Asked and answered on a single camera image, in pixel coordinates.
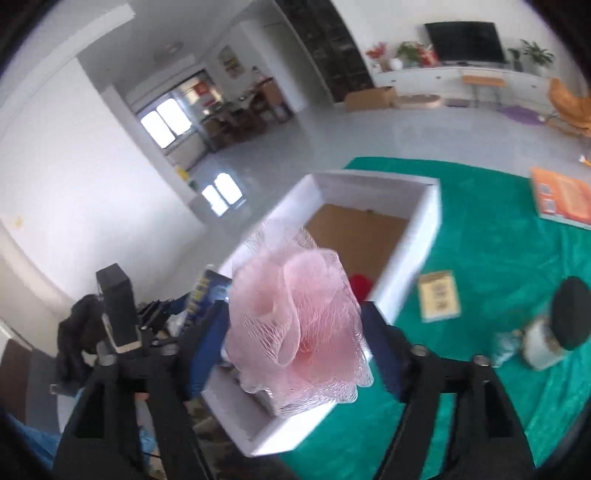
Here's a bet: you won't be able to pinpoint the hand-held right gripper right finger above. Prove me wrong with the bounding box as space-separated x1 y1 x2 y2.
360 301 536 480

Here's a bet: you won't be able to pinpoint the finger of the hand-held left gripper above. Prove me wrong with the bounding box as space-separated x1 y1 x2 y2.
136 298 190 328

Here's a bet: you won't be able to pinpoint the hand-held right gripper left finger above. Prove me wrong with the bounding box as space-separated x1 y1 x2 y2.
53 300 232 480

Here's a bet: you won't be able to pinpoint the red yarn ball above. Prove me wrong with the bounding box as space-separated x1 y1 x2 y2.
348 273 376 303

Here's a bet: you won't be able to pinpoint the pink mesh bath puff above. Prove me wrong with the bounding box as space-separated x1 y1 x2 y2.
226 219 375 409

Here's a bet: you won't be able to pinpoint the white cardboard box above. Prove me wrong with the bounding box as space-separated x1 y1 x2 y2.
201 170 441 457

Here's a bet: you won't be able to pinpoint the blue printed packet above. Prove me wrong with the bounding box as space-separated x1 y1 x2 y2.
182 270 232 324

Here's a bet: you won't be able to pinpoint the dark cloth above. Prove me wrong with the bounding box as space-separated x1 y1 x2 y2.
56 295 109 386

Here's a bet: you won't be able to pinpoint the tan paper packet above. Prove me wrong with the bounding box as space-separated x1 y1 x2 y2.
417 270 461 323

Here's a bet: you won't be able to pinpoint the clear jar with black lid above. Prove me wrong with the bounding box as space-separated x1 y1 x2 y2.
522 276 591 371

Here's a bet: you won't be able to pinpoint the wooden dining set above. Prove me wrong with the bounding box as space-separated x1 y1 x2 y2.
201 78 296 148

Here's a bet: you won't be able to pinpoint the orange book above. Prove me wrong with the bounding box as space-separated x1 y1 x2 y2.
529 166 591 230

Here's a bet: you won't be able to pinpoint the brown cardboard box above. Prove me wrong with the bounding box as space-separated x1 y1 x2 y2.
344 85 399 112

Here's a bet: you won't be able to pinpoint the purple round rug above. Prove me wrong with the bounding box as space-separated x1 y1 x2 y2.
501 105 541 124

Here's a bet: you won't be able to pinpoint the white television cabinet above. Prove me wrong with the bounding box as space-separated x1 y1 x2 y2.
372 65 559 100

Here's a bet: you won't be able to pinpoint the wooden stool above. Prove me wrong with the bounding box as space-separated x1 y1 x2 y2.
462 75 505 109

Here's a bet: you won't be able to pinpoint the red flowers in vase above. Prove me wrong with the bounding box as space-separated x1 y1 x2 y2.
365 41 389 72

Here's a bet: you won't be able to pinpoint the green plant with red pot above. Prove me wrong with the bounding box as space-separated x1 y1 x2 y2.
396 41 437 69

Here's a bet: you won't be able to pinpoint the dark display cabinet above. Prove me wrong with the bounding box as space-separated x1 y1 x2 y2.
274 0 376 103

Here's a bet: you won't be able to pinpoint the orange lounge chair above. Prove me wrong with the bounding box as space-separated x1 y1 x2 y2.
547 78 591 134

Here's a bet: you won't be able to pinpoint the black television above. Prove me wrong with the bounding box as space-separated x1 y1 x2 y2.
424 21 505 64

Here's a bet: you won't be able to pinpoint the large green potted plant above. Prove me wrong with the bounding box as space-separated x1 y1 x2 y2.
519 39 557 75

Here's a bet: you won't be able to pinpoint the framed wall picture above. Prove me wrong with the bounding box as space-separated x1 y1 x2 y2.
217 45 243 79

